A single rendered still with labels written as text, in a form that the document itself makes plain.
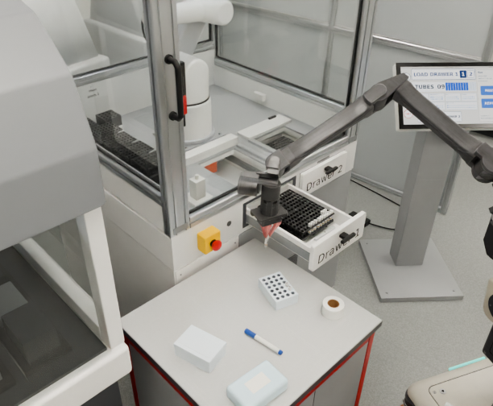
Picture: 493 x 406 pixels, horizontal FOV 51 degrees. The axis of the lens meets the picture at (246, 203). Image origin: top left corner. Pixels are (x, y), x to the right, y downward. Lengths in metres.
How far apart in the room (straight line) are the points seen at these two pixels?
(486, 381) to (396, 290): 0.81
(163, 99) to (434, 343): 1.88
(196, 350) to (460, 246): 2.24
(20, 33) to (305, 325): 1.14
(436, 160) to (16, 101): 2.13
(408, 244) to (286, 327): 1.47
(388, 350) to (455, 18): 1.84
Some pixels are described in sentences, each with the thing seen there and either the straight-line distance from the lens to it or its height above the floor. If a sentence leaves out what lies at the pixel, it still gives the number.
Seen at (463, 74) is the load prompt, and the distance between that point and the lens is 2.64.
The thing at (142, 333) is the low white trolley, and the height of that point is 0.76.
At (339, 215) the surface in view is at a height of 0.88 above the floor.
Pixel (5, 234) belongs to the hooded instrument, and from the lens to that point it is 1.08.
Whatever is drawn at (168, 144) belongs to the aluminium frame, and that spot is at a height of 1.28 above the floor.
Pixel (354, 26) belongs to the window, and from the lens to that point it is 2.09.
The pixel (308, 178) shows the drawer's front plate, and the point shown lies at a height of 0.90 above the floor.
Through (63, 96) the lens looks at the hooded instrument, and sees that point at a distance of 1.06.
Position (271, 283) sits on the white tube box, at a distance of 1.76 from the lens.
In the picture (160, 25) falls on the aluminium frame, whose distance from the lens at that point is 1.41.
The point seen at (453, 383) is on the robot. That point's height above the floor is 0.28.
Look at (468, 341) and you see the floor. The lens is 2.87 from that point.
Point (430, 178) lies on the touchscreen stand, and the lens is 2.79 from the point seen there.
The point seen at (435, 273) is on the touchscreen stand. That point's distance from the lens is 3.13.
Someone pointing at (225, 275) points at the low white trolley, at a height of 0.76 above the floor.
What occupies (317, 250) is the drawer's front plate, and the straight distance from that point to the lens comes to 1.74.
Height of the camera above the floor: 2.00
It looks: 35 degrees down
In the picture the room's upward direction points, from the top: 1 degrees clockwise
